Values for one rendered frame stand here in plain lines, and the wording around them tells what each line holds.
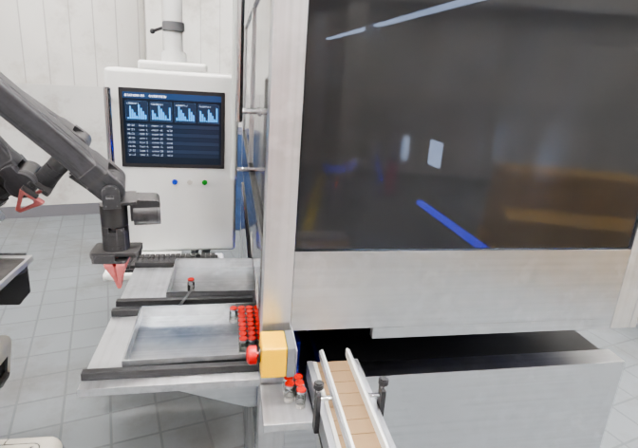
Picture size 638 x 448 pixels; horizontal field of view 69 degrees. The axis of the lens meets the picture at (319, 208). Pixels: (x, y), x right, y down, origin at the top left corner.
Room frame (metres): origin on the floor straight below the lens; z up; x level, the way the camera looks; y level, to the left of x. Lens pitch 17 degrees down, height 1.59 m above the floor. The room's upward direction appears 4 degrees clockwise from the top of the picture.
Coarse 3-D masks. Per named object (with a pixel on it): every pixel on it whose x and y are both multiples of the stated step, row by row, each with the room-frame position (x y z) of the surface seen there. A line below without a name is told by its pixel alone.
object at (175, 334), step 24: (144, 312) 1.17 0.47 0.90; (168, 312) 1.18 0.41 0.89; (192, 312) 1.20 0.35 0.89; (216, 312) 1.21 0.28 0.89; (144, 336) 1.07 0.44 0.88; (168, 336) 1.08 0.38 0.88; (192, 336) 1.09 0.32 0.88; (216, 336) 1.09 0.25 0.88; (144, 360) 0.93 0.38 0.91; (168, 360) 0.94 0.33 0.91; (192, 360) 0.95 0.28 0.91; (216, 360) 0.96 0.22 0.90; (240, 360) 0.97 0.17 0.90
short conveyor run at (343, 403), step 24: (312, 384) 0.86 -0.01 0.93; (336, 384) 0.86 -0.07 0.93; (360, 384) 0.82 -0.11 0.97; (384, 384) 0.79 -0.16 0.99; (312, 408) 0.83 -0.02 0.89; (336, 408) 0.75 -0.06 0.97; (360, 408) 0.79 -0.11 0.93; (384, 408) 0.79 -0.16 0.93; (336, 432) 0.72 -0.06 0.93; (360, 432) 0.73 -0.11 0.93; (384, 432) 0.69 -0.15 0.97
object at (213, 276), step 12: (180, 264) 1.52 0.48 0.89; (192, 264) 1.52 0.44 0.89; (204, 264) 1.53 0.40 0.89; (216, 264) 1.54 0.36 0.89; (228, 264) 1.55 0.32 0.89; (240, 264) 1.56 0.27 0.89; (252, 264) 1.57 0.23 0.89; (180, 276) 1.44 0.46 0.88; (192, 276) 1.45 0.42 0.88; (204, 276) 1.46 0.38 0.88; (216, 276) 1.46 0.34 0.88; (228, 276) 1.47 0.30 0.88; (240, 276) 1.48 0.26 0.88; (252, 276) 1.48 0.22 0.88; (168, 288) 1.29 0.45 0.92; (180, 288) 1.36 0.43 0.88; (204, 288) 1.37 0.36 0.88; (216, 288) 1.38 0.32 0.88; (228, 288) 1.38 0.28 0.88; (240, 288) 1.39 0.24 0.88; (252, 288) 1.39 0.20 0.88
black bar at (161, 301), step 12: (120, 300) 1.22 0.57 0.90; (132, 300) 1.23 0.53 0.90; (144, 300) 1.23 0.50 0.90; (156, 300) 1.24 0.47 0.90; (168, 300) 1.24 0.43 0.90; (180, 300) 1.25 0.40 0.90; (192, 300) 1.26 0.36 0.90; (204, 300) 1.26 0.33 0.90; (216, 300) 1.27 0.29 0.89; (228, 300) 1.28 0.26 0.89; (240, 300) 1.29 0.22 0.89; (252, 300) 1.29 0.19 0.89
